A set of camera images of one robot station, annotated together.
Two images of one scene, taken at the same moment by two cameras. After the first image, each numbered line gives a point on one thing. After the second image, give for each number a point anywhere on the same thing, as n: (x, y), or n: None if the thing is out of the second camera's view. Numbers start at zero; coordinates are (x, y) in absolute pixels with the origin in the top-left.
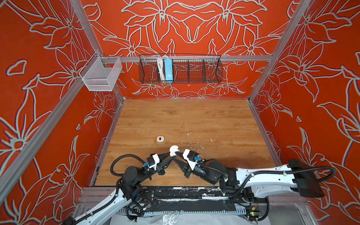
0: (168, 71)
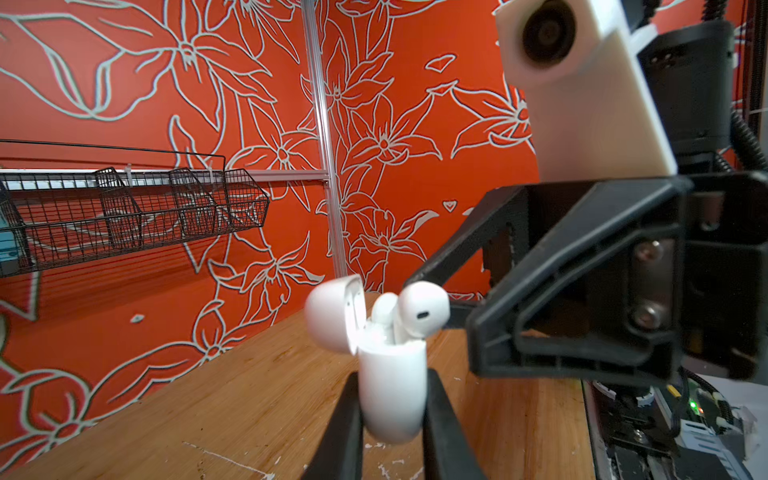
0: (8, 240)
